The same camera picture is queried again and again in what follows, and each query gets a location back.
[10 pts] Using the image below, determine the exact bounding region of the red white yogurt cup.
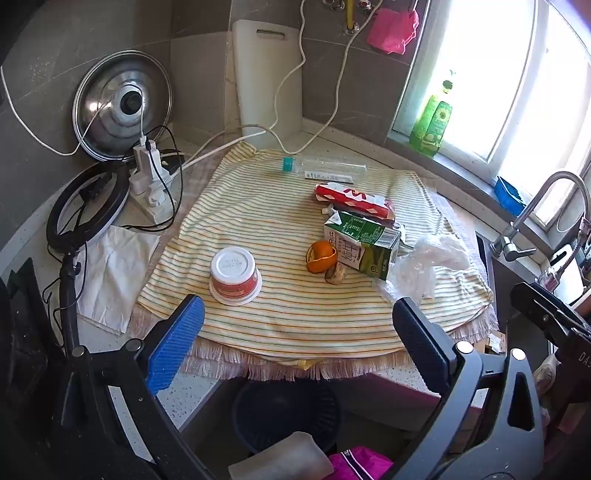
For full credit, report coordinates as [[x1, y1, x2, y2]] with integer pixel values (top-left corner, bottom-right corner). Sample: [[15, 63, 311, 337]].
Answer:
[[209, 246, 263, 306]]

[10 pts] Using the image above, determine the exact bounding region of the green milk carton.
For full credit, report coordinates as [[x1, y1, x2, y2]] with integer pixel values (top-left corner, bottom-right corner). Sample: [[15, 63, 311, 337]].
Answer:
[[324, 211, 402, 281]]

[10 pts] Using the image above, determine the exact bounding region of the red white snack box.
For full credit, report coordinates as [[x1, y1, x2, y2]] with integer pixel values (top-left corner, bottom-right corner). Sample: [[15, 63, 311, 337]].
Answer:
[[315, 182, 396, 220]]

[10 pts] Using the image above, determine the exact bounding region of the clear plastic bottle teal cap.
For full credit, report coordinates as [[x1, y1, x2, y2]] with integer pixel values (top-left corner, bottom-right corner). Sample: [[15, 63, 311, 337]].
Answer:
[[281, 156, 368, 184]]

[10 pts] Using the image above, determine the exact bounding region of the squeezed toothpaste tube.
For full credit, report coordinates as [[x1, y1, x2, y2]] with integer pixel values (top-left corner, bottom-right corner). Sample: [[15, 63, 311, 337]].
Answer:
[[322, 205, 339, 217]]

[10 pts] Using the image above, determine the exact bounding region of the steel kitchen faucet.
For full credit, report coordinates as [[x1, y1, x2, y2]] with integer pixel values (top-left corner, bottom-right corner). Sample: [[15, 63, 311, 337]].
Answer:
[[489, 170, 591, 263]]

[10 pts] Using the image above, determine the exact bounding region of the blue plastic trash basket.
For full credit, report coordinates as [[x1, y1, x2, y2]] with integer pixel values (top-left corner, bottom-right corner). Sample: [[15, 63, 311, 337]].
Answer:
[[231, 379, 344, 454]]

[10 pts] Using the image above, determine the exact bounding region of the striped table cloth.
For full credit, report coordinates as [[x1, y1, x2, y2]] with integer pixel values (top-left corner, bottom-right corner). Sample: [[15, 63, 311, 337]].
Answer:
[[137, 141, 494, 361]]

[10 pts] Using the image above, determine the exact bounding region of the white power strip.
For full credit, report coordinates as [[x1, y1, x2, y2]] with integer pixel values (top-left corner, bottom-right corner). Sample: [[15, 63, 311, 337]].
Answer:
[[129, 137, 177, 229]]

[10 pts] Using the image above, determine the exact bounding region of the green dish soap bottle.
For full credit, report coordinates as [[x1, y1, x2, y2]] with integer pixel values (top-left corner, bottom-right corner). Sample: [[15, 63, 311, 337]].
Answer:
[[410, 79, 454, 157]]

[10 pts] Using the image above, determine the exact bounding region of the steel pot lid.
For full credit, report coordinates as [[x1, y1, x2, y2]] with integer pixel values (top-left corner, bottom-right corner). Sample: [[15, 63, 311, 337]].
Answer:
[[71, 50, 173, 161]]

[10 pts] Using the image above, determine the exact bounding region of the white cutting board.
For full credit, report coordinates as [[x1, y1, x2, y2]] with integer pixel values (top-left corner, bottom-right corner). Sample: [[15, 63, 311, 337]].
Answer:
[[232, 19, 303, 149]]

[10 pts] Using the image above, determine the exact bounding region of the black ring light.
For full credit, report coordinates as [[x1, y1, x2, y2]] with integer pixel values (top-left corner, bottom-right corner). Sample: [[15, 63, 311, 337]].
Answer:
[[46, 161, 129, 352]]

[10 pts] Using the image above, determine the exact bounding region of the white power cable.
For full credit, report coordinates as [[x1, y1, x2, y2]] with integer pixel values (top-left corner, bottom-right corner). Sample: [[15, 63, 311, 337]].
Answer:
[[180, 0, 386, 169]]

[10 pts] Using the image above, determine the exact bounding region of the pink cloth on wall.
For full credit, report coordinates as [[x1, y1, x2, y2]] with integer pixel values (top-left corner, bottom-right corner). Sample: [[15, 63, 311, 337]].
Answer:
[[367, 8, 420, 55]]

